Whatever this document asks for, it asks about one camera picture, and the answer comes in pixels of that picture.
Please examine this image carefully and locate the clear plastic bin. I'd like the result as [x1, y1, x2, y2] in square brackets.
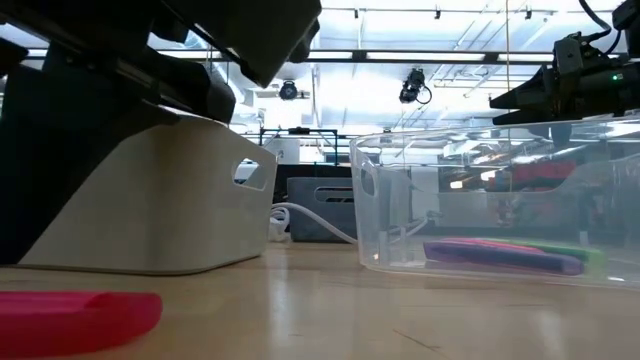
[348, 117, 640, 292]

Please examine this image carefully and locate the white plastic bin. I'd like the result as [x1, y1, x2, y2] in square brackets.
[19, 102, 279, 277]

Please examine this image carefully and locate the dark grey plastic bin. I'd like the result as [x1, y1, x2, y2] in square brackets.
[286, 176, 359, 245]

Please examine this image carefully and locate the black aluminium rig frame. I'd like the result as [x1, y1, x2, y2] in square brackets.
[159, 47, 631, 65]

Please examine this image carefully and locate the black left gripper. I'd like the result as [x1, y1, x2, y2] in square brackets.
[0, 0, 322, 124]

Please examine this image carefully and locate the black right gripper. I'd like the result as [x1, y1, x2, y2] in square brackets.
[488, 61, 607, 149]

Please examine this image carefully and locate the purple marker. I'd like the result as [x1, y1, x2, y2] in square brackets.
[422, 240, 586, 277]

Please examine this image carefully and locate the black partition board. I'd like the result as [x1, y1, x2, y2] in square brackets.
[274, 163, 354, 181]

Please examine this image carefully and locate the black background rig frame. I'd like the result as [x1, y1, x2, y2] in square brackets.
[259, 126, 341, 166]

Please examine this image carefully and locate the green highlighter marker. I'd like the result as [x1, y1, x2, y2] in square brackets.
[479, 238, 608, 269]

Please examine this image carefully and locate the black ceiling camera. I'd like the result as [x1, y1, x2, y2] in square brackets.
[398, 67, 434, 106]
[278, 79, 300, 102]

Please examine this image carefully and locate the pink Sharpie highlighter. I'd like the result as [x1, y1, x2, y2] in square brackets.
[442, 236, 549, 253]

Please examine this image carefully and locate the red tool cabinet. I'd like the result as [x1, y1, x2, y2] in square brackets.
[509, 159, 579, 187]

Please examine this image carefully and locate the pink highlighter marker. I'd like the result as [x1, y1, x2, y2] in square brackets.
[0, 290, 164, 359]

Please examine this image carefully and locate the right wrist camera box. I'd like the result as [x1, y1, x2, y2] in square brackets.
[552, 32, 586, 76]

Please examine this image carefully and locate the white lamp cable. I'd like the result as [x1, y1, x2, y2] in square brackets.
[268, 201, 360, 246]

